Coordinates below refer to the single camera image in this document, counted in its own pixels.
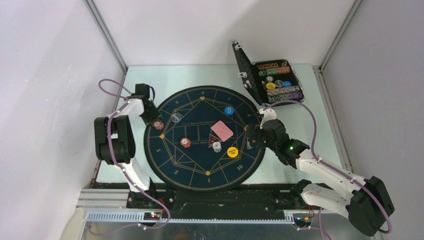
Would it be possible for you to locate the yellow big blind button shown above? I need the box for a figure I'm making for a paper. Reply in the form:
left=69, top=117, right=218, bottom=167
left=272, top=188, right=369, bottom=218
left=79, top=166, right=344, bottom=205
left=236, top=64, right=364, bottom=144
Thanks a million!
left=226, top=146, right=239, bottom=158

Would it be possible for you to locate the pink playing card deck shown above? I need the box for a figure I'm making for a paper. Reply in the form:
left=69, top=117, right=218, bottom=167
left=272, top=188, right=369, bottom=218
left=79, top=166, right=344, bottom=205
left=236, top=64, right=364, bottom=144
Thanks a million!
left=210, top=120, right=234, bottom=142

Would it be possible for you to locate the blue white chip stack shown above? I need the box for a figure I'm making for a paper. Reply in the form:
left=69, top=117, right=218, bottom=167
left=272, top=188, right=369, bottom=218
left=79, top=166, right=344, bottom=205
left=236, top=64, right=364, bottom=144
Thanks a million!
left=212, top=142, right=222, bottom=153

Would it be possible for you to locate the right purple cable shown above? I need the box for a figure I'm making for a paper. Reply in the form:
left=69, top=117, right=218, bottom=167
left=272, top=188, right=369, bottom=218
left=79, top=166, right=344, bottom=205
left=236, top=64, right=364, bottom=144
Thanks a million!
left=263, top=99, right=394, bottom=234

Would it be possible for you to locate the blue button in case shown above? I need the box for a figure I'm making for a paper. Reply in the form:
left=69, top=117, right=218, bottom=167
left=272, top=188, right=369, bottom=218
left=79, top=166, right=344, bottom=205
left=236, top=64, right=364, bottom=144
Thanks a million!
left=283, top=81, right=292, bottom=88

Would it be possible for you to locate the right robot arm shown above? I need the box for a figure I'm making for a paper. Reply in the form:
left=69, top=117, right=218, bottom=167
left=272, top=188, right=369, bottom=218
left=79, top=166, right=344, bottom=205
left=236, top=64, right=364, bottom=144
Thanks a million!
left=246, top=119, right=395, bottom=237

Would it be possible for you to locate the triangular all in marker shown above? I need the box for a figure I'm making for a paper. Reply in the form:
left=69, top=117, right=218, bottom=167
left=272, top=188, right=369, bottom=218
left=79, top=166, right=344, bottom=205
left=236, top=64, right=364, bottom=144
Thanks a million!
left=208, top=133, right=222, bottom=148

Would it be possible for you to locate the round dark poker mat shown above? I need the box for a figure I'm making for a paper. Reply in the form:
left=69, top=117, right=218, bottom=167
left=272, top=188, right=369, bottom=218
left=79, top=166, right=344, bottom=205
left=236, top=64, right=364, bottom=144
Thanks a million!
left=143, top=85, right=265, bottom=193

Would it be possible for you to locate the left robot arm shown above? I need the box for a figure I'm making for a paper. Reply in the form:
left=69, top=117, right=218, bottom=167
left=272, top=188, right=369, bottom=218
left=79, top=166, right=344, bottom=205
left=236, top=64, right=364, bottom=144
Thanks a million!
left=93, top=83, right=164, bottom=208

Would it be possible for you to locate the yellow button in case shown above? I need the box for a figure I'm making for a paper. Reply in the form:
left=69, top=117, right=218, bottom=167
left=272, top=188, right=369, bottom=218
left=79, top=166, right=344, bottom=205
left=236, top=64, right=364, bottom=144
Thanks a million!
left=265, top=82, right=276, bottom=90

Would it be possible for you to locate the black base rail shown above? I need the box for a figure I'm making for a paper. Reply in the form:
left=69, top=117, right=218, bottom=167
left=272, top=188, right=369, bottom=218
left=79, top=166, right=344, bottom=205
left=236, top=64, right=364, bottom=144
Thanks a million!
left=126, top=183, right=310, bottom=220

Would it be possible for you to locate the blue small blind button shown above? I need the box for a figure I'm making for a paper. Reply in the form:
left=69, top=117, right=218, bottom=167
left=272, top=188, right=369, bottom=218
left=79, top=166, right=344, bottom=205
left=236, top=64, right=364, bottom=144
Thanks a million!
left=224, top=106, right=235, bottom=116

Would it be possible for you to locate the clear dealer button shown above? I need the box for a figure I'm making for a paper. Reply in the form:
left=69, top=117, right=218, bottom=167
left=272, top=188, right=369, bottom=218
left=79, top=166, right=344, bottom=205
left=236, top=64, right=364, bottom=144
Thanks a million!
left=171, top=112, right=183, bottom=123

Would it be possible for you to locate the black poker chip case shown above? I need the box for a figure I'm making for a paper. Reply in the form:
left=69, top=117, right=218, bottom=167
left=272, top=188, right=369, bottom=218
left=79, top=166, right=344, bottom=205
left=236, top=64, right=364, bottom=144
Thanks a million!
left=231, top=41, right=305, bottom=106

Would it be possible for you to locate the red poker chip stack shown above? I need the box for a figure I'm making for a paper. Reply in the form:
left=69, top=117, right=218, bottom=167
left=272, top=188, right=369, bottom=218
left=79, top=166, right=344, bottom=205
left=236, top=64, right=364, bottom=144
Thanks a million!
left=180, top=137, right=191, bottom=148

